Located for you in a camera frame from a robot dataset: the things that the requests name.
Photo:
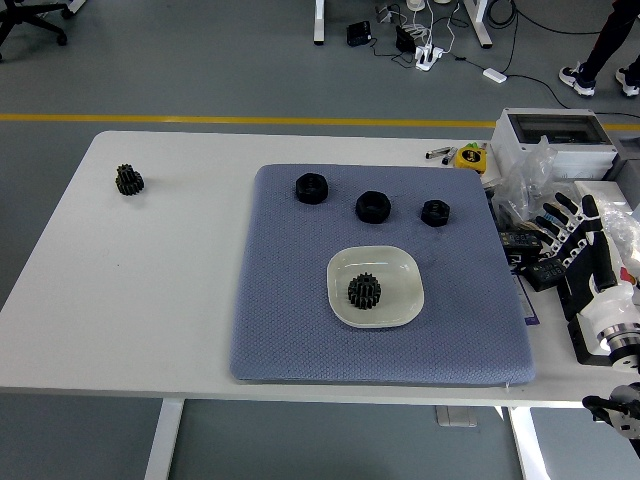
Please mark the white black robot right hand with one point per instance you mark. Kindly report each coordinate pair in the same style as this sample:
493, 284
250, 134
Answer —
590, 280

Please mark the purple white paper sheet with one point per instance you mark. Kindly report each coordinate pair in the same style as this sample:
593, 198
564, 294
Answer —
527, 305

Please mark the black double stepped gear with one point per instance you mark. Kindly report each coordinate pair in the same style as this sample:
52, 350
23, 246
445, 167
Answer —
131, 182

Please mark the white square dish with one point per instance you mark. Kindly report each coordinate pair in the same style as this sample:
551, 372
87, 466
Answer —
400, 285

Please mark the black module with white logo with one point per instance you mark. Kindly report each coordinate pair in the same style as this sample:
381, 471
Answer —
520, 260

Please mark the grey electrical enclosure box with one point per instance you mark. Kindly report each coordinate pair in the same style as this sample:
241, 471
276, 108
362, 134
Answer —
510, 140

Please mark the person in dark trousers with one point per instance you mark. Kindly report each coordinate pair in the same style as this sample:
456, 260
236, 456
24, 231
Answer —
600, 50

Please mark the white device with black frame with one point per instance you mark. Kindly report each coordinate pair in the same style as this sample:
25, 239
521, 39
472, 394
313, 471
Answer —
590, 345

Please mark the clear plastic bag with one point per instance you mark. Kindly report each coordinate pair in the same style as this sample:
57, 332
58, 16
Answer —
525, 185

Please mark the white small adapter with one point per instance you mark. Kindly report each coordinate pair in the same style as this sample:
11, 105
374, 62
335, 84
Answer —
495, 75

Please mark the black digital meter module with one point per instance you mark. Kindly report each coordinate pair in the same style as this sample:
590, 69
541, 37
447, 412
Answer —
545, 275
520, 239

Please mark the small black gear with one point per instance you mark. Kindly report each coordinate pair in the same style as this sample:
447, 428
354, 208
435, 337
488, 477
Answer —
365, 282

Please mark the yellow tape measure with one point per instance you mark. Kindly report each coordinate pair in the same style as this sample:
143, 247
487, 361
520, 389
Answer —
470, 159

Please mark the silver marker pen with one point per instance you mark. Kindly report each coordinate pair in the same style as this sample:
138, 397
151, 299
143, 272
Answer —
437, 152

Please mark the white cardboard box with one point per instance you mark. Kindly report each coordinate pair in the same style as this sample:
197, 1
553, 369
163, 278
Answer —
585, 165

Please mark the large black hex nut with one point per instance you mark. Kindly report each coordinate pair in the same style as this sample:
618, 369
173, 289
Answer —
302, 192
362, 212

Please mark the blue-grey textured mat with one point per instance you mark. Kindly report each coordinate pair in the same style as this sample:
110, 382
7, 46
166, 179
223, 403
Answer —
280, 325

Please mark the white table leg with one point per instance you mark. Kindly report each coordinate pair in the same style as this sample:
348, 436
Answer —
530, 450
162, 440

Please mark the large black gear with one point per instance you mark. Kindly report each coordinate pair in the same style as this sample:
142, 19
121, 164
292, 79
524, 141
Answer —
365, 301

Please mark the black power adapter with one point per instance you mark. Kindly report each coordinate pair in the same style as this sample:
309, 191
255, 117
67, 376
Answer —
405, 39

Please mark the grey under-table socket box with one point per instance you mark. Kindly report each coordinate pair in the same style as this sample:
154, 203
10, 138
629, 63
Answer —
456, 416

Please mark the bubble wrap bag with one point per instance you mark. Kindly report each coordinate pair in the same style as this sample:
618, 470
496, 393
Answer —
622, 235

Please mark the small black hex nut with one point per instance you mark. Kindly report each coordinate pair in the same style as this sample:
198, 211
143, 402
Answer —
427, 217

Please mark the black office chair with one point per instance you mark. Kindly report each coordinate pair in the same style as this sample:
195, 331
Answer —
30, 20

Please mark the white power strip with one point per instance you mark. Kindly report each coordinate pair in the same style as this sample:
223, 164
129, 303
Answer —
429, 57

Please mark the black charger box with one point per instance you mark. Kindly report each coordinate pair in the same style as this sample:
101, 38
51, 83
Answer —
359, 34

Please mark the white desk leg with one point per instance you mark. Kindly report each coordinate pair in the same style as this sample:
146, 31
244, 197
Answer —
320, 22
479, 25

